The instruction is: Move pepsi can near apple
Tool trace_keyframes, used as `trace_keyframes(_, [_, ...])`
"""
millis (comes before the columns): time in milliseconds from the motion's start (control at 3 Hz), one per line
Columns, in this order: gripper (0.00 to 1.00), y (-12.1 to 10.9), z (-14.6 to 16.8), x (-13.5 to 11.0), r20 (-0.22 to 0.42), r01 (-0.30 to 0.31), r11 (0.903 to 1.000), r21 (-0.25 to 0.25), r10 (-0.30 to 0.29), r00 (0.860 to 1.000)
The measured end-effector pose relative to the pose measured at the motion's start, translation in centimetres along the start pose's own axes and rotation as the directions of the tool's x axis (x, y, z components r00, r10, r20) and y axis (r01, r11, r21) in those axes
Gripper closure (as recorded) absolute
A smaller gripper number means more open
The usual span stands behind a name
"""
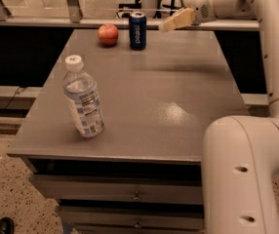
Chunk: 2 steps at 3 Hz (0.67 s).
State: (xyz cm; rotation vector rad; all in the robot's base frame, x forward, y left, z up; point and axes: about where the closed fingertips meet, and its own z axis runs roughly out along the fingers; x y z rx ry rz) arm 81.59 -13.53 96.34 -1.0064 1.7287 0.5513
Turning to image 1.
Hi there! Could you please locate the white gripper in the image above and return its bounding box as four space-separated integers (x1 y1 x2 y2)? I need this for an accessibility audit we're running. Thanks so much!
158 0 218 32

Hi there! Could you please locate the blue pepsi can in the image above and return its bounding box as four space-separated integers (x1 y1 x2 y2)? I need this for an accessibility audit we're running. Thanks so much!
129 11 146 51

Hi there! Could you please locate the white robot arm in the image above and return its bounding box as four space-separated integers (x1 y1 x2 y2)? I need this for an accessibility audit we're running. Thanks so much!
159 0 279 234

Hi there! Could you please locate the red apple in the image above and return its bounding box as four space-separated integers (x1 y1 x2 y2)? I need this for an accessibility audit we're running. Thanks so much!
98 23 119 46

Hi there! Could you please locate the black office chair base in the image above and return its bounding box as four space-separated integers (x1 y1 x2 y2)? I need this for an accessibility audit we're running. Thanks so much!
113 0 186 20

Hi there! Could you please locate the metal railing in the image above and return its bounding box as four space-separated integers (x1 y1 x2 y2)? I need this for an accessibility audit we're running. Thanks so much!
0 0 259 31

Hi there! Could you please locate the clear plastic water bottle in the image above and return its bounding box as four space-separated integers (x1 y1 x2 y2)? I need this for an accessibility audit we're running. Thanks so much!
62 55 104 138

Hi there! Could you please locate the grey drawer cabinet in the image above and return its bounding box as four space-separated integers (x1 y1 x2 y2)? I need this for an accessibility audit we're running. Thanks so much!
9 29 247 234

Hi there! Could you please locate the lower grey drawer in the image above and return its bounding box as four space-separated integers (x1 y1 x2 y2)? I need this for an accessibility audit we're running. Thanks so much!
56 206 204 230

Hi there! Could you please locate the grey drawer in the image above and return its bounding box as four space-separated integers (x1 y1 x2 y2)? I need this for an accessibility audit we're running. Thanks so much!
56 206 204 230
30 175 203 205

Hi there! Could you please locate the upper grey drawer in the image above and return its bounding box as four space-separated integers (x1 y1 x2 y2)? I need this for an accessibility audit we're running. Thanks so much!
30 175 203 205

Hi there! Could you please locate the black shoe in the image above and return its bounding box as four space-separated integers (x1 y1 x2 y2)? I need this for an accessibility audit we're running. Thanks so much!
0 217 15 234

